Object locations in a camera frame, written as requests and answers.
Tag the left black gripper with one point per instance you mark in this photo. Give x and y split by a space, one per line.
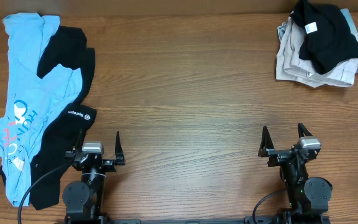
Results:
105 162

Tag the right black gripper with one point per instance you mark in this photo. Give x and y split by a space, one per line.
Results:
268 149

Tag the light blue printed t-shirt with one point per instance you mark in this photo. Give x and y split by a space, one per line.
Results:
32 102

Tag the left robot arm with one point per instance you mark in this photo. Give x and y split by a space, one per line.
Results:
83 199

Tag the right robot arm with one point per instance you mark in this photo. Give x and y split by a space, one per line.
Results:
308 196

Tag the beige folded garment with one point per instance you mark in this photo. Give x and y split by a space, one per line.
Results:
292 68

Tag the black folded garment on pile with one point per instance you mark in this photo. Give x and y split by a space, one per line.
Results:
328 38

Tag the grey-blue garment under pile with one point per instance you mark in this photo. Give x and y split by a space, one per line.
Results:
345 12

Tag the black t-shirt on left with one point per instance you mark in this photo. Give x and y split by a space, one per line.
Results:
68 48

